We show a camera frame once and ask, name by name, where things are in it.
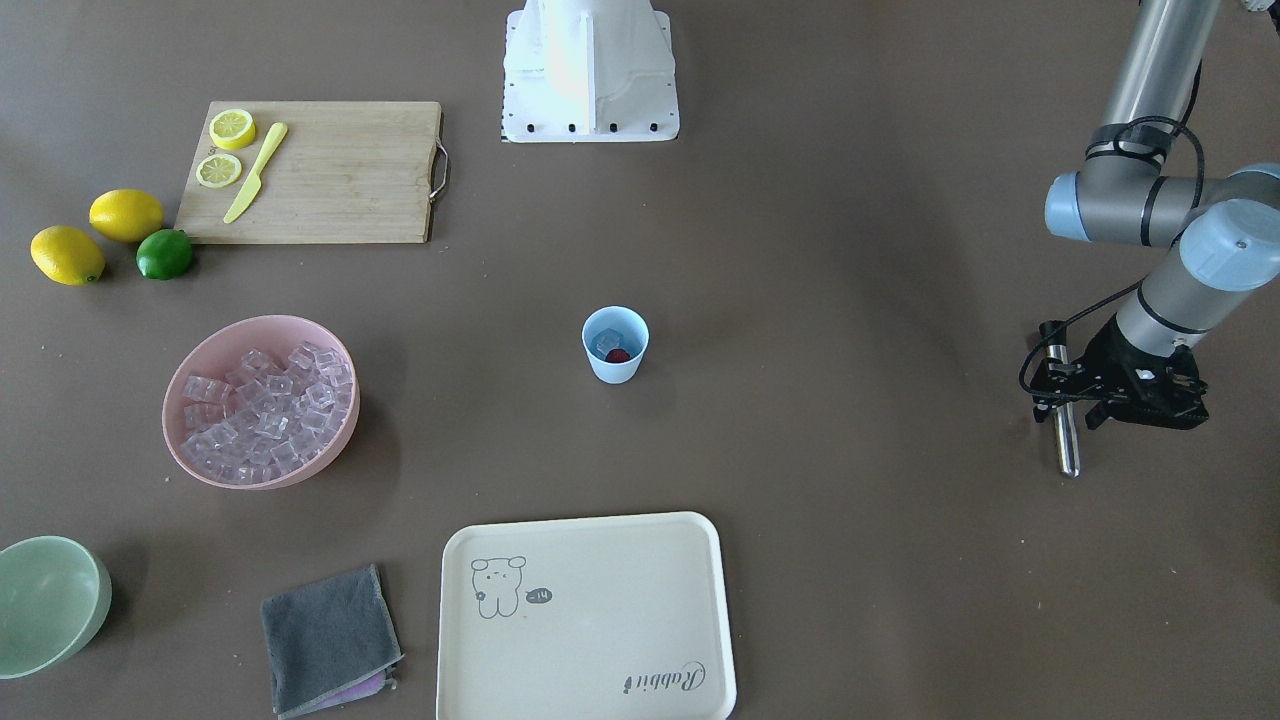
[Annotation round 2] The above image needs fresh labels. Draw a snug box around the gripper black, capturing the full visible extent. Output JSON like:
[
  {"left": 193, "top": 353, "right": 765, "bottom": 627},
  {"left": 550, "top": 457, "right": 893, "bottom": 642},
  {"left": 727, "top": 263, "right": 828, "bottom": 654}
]
[{"left": 1032, "top": 318, "right": 1210, "bottom": 430}]

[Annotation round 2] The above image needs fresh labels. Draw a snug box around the steel muddler black tip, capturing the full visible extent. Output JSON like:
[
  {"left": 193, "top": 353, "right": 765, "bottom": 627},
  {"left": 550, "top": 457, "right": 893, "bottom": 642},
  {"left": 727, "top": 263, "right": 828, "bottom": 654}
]
[{"left": 1046, "top": 343, "right": 1082, "bottom": 479}]

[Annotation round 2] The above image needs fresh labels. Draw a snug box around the light blue plastic cup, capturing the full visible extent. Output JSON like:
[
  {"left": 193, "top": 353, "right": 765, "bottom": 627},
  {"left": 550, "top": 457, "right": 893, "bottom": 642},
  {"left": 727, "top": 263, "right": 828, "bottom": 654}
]
[{"left": 581, "top": 306, "right": 650, "bottom": 386}]

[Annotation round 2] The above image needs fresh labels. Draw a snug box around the clear ice cube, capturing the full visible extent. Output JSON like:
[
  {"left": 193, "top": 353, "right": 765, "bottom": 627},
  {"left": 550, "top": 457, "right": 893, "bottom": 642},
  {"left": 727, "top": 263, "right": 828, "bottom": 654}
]
[{"left": 591, "top": 328, "right": 625, "bottom": 360}]

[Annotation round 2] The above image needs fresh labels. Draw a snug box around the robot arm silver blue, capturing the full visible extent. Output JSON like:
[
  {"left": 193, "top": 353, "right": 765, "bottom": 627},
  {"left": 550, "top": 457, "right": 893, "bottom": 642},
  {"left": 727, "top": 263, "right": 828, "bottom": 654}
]
[{"left": 1027, "top": 1, "right": 1279, "bottom": 429}]

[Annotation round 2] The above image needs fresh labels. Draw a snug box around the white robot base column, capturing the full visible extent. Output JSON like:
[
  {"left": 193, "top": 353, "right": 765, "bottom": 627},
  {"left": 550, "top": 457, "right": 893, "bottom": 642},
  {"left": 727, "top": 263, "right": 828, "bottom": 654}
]
[{"left": 500, "top": 1, "right": 681, "bottom": 143}]

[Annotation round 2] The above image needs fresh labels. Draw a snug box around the pile of clear ice cubes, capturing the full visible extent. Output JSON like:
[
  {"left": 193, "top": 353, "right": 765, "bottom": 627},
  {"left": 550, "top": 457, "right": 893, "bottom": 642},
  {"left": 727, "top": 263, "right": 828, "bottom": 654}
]
[{"left": 177, "top": 342, "right": 356, "bottom": 486}]

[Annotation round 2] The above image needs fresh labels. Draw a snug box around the cream rabbit tray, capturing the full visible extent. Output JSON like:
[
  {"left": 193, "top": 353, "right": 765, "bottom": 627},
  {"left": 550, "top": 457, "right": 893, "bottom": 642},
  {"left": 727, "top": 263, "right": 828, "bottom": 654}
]
[{"left": 435, "top": 511, "right": 737, "bottom": 719}]

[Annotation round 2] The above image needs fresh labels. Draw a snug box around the wooden cutting board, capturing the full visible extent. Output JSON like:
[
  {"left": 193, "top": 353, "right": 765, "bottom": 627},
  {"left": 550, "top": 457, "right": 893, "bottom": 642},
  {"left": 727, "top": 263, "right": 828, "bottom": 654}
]
[{"left": 173, "top": 100, "right": 448, "bottom": 245}]

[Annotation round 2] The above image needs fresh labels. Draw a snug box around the grey folded cloth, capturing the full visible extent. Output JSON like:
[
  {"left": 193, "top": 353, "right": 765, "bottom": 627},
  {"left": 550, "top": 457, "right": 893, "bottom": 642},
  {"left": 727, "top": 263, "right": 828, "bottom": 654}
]
[{"left": 260, "top": 564, "right": 404, "bottom": 719}]

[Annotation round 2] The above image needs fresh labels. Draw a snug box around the pink bowl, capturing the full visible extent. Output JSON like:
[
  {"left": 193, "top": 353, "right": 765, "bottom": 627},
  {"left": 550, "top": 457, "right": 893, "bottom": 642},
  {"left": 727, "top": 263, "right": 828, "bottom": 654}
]
[{"left": 163, "top": 315, "right": 360, "bottom": 489}]

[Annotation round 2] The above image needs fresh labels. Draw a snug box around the yellow plastic knife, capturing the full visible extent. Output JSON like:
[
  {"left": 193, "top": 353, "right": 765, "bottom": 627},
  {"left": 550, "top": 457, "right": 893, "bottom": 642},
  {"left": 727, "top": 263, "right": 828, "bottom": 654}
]
[{"left": 221, "top": 122, "right": 289, "bottom": 224}]

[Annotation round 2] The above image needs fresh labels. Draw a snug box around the lemon half slice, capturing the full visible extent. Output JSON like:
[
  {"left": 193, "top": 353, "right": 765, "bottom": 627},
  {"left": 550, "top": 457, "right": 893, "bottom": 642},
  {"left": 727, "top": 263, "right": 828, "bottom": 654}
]
[
  {"left": 207, "top": 108, "right": 257, "bottom": 151},
  {"left": 195, "top": 152, "right": 243, "bottom": 190}
]

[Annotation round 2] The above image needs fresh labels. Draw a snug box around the green lime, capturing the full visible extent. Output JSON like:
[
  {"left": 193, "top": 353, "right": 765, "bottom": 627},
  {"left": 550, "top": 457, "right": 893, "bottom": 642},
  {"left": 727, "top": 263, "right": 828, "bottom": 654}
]
[{"left": 134, "top": 229, "right": 195, "bottom": 281}]

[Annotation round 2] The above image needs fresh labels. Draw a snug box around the yellow lemon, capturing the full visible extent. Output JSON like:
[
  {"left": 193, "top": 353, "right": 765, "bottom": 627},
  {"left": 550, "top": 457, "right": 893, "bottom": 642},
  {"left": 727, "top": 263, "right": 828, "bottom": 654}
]
[
  {"left": 90, "top": 188, "right": 165, "bottom": 243},
  {"left": 29, "top": 225, "right": 106, "bottom": 286}
]

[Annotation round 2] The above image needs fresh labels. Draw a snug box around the mint green bowl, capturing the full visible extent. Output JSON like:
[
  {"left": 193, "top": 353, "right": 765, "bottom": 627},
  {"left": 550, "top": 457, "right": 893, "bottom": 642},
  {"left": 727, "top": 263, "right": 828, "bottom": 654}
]
[{"left": 1, "top": 536, "right": 113, "bottom": 680}]

